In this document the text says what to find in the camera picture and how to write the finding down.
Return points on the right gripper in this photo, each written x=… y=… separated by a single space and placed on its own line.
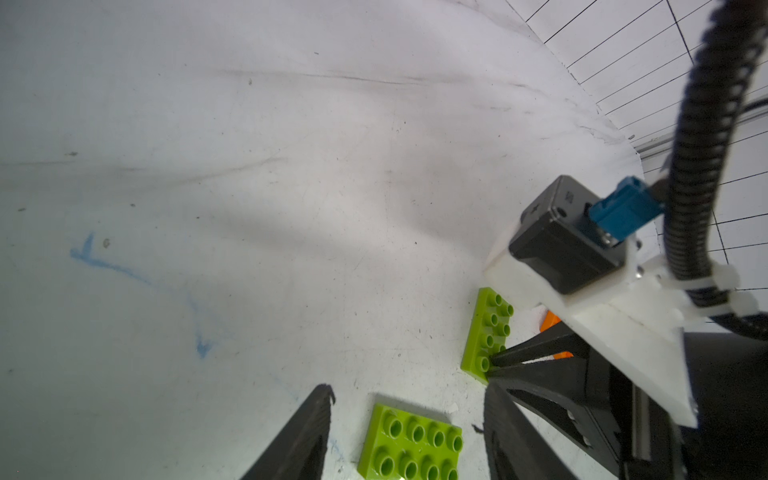
x=615 y=422

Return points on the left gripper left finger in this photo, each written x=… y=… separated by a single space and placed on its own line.
x=298 y=451

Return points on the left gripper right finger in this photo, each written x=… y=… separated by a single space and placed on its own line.
x=514 y=448

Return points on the green lego brick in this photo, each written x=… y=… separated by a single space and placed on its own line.
x=404 y=445
x=487 y=335

